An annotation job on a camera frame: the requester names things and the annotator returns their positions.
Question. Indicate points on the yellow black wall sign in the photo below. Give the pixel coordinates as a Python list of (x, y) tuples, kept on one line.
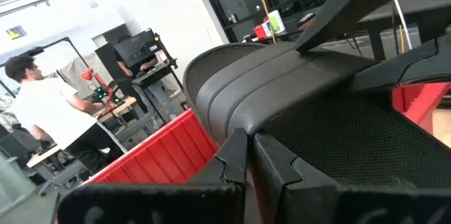
[(15, 32)]

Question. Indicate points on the black metal frame stand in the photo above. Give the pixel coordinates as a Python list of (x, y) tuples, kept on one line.
[(35, 50)]

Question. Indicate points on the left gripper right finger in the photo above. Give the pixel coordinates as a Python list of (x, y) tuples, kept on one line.
[(352, 206)]

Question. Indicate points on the person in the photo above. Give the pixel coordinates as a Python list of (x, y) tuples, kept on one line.
[(156, 95), (49, 111)]

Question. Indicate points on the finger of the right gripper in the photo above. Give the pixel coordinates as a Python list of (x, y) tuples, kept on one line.
[(352, 2), (423, 65)]

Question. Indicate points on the control box with green lights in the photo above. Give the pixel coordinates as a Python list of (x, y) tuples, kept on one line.
[(100, 93)]

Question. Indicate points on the black side table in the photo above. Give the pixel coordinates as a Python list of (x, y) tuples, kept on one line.
[(289, 30)]

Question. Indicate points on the black monitor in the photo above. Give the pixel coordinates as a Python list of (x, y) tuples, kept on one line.
[(135, 48)]

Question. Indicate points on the white pole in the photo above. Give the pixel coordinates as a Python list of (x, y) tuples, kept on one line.
[(401, 23)]

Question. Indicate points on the wooden work table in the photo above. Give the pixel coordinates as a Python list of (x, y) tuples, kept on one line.
[(120, 106)]

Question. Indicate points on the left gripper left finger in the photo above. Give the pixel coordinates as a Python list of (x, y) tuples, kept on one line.
[(158, 206)]

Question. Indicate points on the red robot arm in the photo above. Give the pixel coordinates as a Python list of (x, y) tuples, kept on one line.
[(87, 74)]

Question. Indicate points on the small white box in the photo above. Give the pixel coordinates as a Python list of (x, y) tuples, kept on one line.
[(267, 28)]

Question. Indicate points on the green white container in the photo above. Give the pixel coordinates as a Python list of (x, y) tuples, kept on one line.
[(276, 21)]

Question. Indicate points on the black standing desk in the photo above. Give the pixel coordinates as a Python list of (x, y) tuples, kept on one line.
[(155, 74)]

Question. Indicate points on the small bottle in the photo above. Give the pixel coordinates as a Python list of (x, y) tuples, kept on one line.
[(232, 18)]

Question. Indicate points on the small red box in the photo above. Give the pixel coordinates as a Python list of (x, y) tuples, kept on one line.
[(260, 32)]

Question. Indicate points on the black rubber slide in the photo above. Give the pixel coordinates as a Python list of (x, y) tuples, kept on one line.
[(317, 76)]

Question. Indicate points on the red plastic bin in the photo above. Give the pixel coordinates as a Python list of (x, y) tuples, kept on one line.
[(169, 153)]

